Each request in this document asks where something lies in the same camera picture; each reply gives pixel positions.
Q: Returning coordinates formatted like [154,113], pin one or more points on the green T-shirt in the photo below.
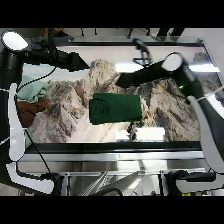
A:
[116,108]

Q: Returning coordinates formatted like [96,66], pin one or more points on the brown garment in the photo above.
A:
[31,111]

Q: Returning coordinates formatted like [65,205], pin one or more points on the pale green garment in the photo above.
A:
[31,91]

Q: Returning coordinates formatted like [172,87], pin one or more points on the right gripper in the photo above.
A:
[128,80]

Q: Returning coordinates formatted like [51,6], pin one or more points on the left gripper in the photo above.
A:
[77,63]

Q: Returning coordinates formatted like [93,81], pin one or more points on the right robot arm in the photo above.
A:
[186,80]

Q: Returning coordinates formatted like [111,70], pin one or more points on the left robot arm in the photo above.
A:
[11,63]

